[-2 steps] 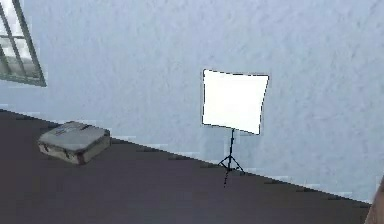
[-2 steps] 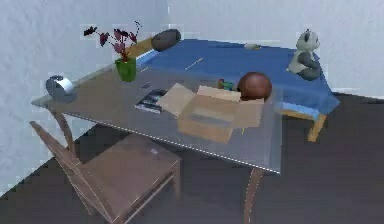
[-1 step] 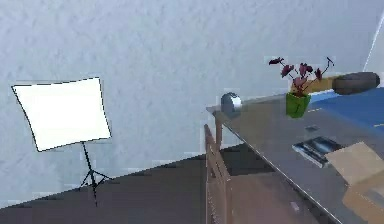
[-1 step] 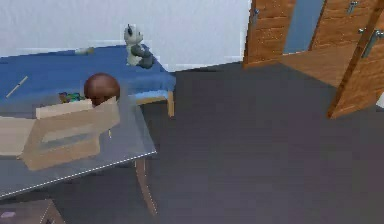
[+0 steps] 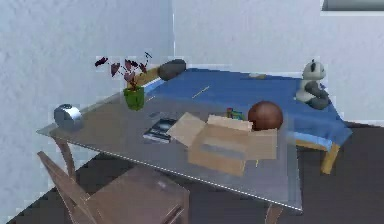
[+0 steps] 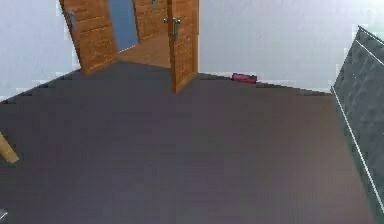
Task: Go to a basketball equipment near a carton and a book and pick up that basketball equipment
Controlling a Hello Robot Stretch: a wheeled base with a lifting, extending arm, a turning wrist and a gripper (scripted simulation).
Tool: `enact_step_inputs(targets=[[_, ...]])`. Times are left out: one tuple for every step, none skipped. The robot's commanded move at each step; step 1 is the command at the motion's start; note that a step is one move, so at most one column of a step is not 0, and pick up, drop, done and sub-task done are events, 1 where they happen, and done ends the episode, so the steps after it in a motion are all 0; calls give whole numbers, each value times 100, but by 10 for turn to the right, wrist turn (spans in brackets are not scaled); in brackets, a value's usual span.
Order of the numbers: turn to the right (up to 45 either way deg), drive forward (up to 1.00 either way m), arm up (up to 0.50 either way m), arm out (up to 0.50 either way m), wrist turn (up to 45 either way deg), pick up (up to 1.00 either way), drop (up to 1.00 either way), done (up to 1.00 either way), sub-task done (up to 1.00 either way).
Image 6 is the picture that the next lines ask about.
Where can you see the dark red flat box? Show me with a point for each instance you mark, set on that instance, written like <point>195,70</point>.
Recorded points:
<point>244,78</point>

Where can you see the light wooden furniture leg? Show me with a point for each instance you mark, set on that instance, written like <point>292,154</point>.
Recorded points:
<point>6,150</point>

